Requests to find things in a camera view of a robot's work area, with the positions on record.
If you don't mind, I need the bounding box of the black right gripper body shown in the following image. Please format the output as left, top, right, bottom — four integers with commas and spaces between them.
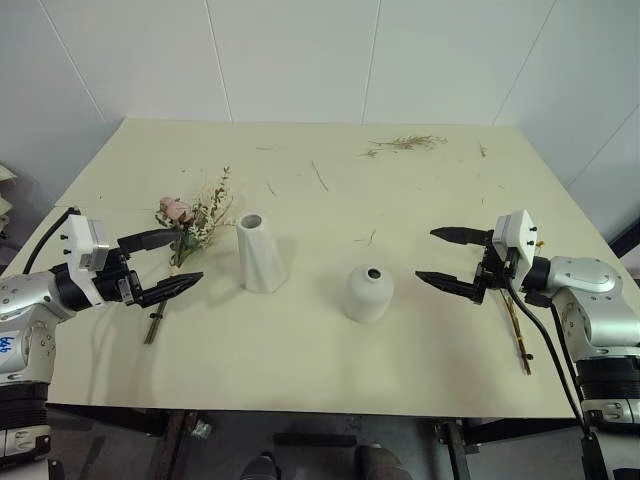
473, 243, 521, 294

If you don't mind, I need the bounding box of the dried stem with yellow buds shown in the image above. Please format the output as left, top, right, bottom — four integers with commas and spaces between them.
501, 239, 546, 377

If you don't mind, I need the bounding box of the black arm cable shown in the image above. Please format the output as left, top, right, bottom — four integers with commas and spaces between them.
22, 206, 82, 276
503, 277, 609, 480

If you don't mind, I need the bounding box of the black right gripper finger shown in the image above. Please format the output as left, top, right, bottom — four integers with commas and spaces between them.
414, 270, 485, 305
429, 226, 495, 247

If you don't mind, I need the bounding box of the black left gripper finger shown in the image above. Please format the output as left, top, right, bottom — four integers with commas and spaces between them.
133, 272, 205, 308
118, 228, 182, 261

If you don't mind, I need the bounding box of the beige clutter beside table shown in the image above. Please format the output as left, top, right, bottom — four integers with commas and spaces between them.
0, 162, 19, 242

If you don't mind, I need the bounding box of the dark rounded shape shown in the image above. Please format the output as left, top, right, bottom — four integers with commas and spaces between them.
241, 451, 277, 480
353, 444, 410, 480

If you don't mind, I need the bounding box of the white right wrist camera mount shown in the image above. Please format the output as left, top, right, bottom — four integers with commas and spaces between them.
491, 209, 539, 292

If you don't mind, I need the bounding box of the round white squat vase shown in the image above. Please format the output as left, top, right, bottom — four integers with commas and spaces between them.
341, 264, 395, 323

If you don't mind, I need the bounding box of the loose thin dry stem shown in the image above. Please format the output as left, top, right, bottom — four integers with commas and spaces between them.
310, 160, 330, 192

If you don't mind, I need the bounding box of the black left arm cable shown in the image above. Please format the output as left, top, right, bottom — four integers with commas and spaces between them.
22, 206, 82, 276

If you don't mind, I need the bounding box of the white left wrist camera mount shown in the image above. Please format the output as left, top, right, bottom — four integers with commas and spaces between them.
63, 213, 111, 304

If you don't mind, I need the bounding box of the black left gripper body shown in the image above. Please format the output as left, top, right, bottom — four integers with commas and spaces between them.
93, 247, 146, 307

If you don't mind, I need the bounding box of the tall white faceted vase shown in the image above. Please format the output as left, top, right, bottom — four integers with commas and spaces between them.
235, 213, 289, 293

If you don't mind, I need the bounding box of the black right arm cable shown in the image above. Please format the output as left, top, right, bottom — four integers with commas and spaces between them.
503, 277, 609, 480

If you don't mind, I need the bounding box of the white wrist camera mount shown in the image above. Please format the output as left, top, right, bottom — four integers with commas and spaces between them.
491, 209, 539, 292
63, 213, 111, 304

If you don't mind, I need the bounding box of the pink rose dried bouquet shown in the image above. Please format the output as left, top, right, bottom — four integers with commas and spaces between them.
143, 165, 247, 346

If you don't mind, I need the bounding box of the loose dried grass sprig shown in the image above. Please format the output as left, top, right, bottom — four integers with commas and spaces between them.
358, 135, 448, 158

